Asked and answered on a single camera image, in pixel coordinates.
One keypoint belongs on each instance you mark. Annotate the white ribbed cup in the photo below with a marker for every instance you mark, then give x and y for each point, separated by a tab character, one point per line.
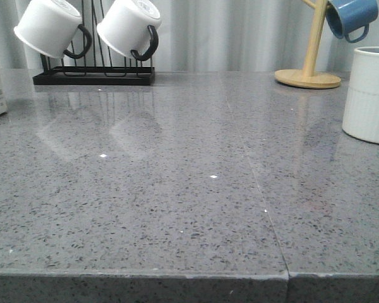
361	113

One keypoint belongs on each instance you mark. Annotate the right white hanging mug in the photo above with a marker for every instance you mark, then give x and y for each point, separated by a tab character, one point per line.
130	28

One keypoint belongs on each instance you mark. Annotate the white hanging mug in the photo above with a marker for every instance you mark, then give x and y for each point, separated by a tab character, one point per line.
49	27
130	28

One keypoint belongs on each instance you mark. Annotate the wooden mug tree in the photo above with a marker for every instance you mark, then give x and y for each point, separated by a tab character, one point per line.
307	77

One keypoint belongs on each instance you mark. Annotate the left white hanging mug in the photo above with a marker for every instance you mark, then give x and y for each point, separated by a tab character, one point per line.
49	27

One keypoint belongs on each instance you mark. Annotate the blue hanging mug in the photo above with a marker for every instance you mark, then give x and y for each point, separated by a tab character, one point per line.
350	19

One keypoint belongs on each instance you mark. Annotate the black wire mug rack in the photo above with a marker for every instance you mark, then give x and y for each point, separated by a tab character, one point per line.
100	65

